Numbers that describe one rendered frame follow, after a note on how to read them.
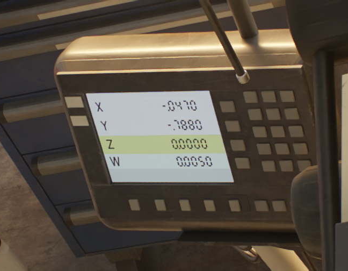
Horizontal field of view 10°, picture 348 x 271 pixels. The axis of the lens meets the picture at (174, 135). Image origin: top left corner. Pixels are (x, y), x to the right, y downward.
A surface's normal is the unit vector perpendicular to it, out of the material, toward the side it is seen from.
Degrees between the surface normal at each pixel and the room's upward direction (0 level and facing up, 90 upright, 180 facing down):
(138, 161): 70
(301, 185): 24
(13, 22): 90
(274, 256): 52
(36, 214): 0
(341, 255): 0
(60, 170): 90
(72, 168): 90
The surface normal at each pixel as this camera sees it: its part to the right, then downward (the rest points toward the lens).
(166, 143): -0.40, 0.50
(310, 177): -0.36, -0.74
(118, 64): -0.43, -0.43
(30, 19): -0.11, 0.75
